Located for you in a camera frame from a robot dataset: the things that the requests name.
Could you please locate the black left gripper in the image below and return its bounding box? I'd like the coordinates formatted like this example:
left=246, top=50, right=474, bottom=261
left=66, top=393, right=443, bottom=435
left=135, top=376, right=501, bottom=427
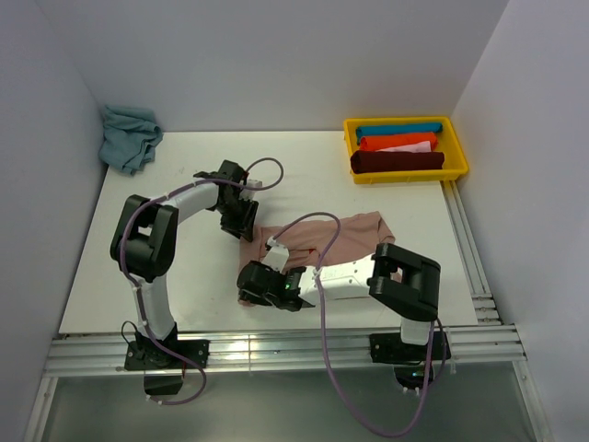
left=216, top=195, right=259, bottom=241

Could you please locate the pink printed t-shirt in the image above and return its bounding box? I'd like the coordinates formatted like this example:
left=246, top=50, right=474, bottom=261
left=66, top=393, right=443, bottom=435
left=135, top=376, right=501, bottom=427
left=238, top=212, right=395, bottom=311

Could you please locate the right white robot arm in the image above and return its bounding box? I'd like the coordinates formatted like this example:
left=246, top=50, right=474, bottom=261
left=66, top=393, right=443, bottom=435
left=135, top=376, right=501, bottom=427
left=237, top=239, right=441, bottom=359

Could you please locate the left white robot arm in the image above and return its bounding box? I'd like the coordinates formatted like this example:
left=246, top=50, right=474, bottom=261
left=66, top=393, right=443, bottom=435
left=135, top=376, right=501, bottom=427
left=110, top=160, right=262, bottom=368

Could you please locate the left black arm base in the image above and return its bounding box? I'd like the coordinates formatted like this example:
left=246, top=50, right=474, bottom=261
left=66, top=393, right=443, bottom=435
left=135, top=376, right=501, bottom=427
left=123, top=340, right=210, bottom=399

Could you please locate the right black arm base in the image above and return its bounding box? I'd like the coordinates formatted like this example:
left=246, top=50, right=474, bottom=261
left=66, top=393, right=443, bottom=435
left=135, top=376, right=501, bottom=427
left=369, top=331, right=452, bottom=390

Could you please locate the crumpled teal t-shirt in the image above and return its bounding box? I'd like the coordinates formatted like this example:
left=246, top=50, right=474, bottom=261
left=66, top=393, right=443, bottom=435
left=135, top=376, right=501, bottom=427
left=98, top=105, right=163, bottom=176

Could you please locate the rolled maroon t-shirt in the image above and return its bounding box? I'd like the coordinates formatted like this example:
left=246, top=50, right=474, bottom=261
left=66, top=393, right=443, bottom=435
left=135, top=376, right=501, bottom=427
left=350, top=151, right=445, bottom=174

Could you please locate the rolled orange t-shirt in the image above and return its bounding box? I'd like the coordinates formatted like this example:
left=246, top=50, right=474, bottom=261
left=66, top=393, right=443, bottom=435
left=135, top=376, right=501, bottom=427
left=360, top=132, right=438, bottom=153

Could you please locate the rolled blue t-shirt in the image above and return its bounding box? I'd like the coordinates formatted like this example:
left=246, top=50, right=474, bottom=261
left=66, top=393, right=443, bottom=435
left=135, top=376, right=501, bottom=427
left=355, top=122, right=444, bottom=141

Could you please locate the yellow plastic bin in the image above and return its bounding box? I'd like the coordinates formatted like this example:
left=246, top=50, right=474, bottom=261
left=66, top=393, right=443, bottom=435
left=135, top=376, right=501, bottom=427
left=343, top=116, right=468, bottom=184

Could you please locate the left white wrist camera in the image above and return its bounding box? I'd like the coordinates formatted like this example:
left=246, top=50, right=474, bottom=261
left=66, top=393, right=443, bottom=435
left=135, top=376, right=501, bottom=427
left=239, top=180, right=263, bottom=201

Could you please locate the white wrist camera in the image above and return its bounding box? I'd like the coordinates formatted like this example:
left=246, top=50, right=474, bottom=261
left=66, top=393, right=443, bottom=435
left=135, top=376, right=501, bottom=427
left=262, top=237, right=290, bottom=273
left=239, top=180, right=263, bottom=201

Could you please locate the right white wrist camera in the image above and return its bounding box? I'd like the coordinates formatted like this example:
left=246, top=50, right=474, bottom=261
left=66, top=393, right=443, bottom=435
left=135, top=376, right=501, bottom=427
left=262, top=237, right=290, bottom=273

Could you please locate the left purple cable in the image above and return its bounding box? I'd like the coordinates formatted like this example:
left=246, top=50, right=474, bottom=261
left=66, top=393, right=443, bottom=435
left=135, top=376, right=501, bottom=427
left=118, top=157, right=284, bottom=406

